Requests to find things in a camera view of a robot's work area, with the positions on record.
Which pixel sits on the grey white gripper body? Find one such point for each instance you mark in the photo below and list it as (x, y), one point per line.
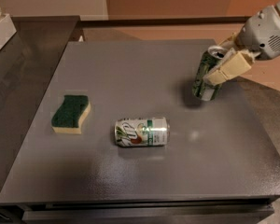
(261, 33)

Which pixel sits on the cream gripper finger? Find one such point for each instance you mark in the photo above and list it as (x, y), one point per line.
(234, 64)
(231, 42)

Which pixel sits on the green soda can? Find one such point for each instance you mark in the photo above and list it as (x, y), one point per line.
(202, 88)

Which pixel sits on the white 7up can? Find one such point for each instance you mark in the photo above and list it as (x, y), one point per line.
(150, 132)

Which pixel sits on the grey drawer front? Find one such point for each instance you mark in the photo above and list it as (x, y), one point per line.
(191, 214)

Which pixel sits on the green yellow sponge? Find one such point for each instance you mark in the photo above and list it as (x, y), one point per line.
(71, 114)

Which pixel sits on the white box on counter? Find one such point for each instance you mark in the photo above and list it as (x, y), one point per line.
(7, 29)

